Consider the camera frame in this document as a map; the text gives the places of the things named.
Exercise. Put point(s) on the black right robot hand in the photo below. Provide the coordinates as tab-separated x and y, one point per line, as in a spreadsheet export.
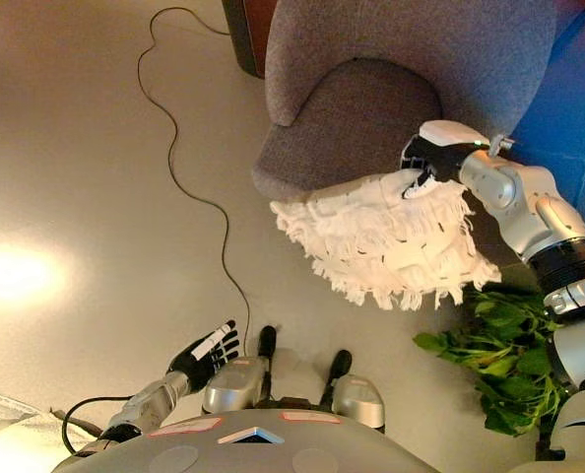
435	153

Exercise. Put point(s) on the black plant pot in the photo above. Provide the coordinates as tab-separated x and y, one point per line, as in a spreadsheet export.
548	443

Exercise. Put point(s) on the white fringed pillow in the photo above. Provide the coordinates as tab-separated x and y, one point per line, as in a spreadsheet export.
391	241

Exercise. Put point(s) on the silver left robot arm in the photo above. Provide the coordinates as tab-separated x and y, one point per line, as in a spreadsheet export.
145	404

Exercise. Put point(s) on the silver right robot leg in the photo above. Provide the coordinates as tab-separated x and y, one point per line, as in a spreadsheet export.
359	394

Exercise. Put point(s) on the dark frame post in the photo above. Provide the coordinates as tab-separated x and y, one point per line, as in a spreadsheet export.
238	34

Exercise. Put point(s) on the wooden cabinet panel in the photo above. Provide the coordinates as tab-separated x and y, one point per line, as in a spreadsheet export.
260	29

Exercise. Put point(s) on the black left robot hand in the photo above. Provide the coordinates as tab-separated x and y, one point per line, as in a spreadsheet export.
204	357

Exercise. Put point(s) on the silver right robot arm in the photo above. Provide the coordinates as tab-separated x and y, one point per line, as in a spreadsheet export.
558	236

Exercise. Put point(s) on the grey fabric armchair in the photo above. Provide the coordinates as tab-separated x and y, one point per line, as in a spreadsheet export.
396	74

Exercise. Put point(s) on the green leafy plant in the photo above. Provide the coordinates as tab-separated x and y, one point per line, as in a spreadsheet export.
509	364

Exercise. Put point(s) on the white textured rug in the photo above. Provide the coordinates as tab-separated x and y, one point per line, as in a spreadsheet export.
12	433

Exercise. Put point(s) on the grey robot torso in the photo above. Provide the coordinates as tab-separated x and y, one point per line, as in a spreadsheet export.
253	448

